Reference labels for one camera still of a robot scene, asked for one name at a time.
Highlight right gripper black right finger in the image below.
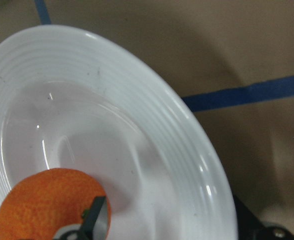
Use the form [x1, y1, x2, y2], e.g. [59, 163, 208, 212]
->
[233, 195, 294, 240]

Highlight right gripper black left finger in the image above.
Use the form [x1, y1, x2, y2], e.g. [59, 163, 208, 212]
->
[53, 196, 108, 240]

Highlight orange mandarin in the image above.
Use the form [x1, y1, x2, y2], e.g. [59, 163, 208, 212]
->
[0, 168, 106, 240]

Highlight white ribbed plate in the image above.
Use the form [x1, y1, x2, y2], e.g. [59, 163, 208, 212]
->
[0, 25, 238, 240]

